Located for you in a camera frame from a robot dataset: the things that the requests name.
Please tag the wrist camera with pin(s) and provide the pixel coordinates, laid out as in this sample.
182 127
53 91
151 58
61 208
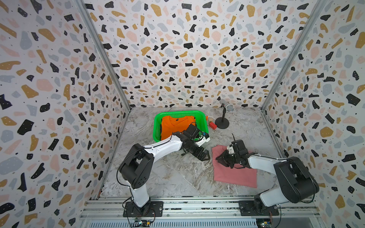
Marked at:
204 138
237 147

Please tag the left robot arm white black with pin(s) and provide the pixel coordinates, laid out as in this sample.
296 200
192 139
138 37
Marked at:
135 169

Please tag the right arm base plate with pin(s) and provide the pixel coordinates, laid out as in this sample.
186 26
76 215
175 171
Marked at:
255 208

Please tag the green plastic basket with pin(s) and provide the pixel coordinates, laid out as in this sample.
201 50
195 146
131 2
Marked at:
201 121

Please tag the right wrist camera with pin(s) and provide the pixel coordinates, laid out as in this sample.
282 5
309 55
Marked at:
237 147

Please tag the red toy block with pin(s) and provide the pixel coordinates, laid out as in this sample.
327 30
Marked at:
213 125

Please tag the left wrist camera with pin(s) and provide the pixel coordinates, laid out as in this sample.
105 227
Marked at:
204 138

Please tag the pink t-shirt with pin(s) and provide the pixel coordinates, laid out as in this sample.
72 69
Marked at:
237 175

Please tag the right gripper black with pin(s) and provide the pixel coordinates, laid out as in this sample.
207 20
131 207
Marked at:
221 158

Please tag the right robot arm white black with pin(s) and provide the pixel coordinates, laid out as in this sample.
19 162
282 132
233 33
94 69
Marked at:
295 181

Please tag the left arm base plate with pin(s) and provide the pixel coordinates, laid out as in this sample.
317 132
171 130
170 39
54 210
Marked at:
151 209

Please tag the orange t-shirt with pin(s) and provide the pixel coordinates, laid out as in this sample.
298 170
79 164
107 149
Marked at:
170 125

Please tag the aluminium mounting rail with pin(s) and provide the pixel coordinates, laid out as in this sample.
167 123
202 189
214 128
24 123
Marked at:
199 212

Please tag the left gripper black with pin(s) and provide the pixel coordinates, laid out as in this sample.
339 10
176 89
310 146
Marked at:
202 157

